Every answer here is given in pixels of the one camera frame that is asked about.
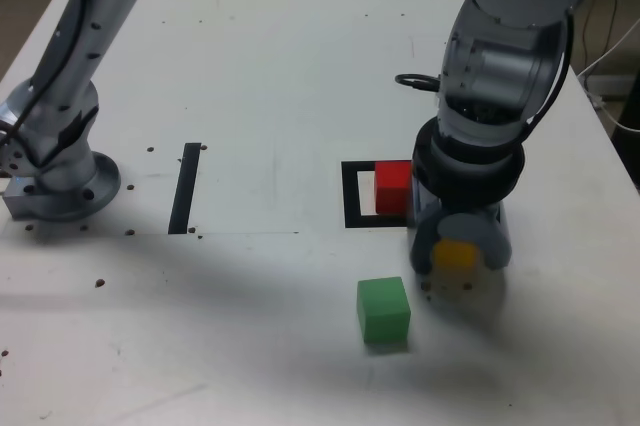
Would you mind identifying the yellow cube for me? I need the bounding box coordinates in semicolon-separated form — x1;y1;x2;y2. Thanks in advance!
430;239;479;297

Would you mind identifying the white cable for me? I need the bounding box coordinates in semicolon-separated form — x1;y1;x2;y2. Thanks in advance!
577;18;640;132

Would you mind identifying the black tape strip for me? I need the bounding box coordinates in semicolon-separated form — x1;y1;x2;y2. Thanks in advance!
167;142;202;236

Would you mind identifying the black tape square outline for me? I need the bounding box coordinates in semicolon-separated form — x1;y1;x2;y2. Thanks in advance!
340;159;419;230

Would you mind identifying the red cube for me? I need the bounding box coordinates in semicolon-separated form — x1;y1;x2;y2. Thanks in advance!
373;159;414;216

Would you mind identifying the green cube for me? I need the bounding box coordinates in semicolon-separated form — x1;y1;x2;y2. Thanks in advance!
355;275;413;346

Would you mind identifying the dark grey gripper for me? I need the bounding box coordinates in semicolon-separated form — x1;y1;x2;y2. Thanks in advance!
408;179;515;276

